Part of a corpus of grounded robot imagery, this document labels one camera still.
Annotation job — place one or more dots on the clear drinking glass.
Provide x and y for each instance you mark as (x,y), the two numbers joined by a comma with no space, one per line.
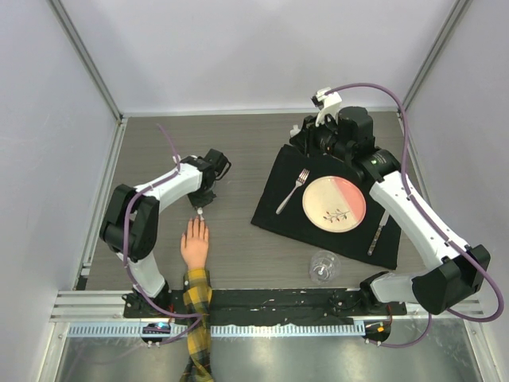
(324,266)

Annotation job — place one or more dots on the black cloth placemat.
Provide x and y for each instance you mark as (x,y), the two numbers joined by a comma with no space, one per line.
(294,224)

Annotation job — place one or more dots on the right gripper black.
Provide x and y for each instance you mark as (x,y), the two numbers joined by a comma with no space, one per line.
(306,139)

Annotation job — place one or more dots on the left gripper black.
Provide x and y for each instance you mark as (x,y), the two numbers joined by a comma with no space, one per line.
(201,202)

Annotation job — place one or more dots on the yellow plaid sleeve forearm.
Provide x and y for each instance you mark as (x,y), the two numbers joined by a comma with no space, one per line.
(197,299)

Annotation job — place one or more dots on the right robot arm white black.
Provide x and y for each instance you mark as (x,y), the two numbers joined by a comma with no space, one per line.
(455,270)

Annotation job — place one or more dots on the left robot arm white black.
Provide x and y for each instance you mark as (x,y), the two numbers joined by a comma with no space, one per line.
(130,224)

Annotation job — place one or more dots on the silver table knife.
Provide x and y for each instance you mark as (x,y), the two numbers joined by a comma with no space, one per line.
(382,223)

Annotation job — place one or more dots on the silver fork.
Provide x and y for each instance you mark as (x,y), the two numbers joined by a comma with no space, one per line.
(301,180)

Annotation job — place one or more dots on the clear nail polish bottle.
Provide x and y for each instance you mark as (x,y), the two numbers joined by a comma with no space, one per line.
(295,130)

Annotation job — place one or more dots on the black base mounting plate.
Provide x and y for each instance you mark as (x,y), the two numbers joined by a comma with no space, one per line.
(263,307)

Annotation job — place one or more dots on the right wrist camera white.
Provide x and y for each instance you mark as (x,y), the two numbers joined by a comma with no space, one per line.
(328,102)

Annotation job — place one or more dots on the pink cream ceramic plate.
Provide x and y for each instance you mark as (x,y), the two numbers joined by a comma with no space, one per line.
(334,204)

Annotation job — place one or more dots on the mannequin hand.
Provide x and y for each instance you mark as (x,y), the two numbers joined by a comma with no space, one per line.
(195,244)

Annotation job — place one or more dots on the white slotted cable duct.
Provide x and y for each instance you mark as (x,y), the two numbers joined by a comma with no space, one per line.
(154,329)

